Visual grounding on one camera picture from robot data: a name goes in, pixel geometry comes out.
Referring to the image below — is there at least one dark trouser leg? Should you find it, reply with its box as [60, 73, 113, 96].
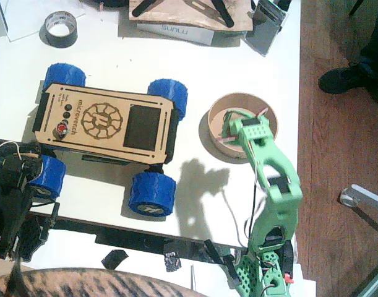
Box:
[352, 18, 378, 106]

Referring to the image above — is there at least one white SUNLU box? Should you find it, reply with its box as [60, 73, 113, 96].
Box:
[135, 22, 216, 46]

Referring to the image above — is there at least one brown wooden board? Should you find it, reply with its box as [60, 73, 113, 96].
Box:
[129, 0, 254, 33]

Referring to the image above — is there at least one blue rover wheel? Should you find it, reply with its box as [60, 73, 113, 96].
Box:
[147, 79, 189, 121]
[128, 171, 176, 217]
[42, 63, 87, 89]
[29, 154, 67, 199]

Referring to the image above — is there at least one striped brown fabric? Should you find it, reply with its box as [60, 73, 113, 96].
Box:
[0, 267, 208, 297]

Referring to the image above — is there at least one black clamp handle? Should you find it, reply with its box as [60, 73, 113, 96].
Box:
[281, 241, 296, 276]

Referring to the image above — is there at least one grey rectangular device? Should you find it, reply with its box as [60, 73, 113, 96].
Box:
[244, 0, 287, 58]

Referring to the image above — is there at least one black shoe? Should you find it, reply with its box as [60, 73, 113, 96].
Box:
[317, 63, 378, 93]

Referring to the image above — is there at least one black table rail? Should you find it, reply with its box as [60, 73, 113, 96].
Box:
[0, 137, 242, 264]

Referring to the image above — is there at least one brown paper bowl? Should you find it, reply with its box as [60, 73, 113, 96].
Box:
[206, 92, 278, 161]

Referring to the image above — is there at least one black furniture leg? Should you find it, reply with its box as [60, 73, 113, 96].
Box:
[349, 0, 364, 16]

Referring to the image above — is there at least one black table clamp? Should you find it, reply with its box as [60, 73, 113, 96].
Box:
[223, 254, 242, 285]
[204, 238, 223, 264]

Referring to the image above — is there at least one crumpled black tape piece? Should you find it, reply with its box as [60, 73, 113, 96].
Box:
[163, 252, 181, 273]

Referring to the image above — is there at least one grey duct tape roll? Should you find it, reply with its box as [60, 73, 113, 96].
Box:
[43, 11, 79, 50]

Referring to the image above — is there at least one white paper sheet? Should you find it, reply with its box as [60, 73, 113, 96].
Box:
[2, 0, 86, 43]

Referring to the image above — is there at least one black round object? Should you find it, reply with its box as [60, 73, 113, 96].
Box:
[79, 0, 131, 9]

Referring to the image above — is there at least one grey metal furniture leg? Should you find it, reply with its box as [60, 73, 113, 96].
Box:
[340, 184, 378, 239]

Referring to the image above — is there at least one wooden rover chassis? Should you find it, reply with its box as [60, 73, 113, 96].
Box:
[32, 80, 179, 165]

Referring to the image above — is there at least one black flat strip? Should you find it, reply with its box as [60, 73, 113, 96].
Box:
[210, 0, 235, 28]
[132, 0, 160, 17]

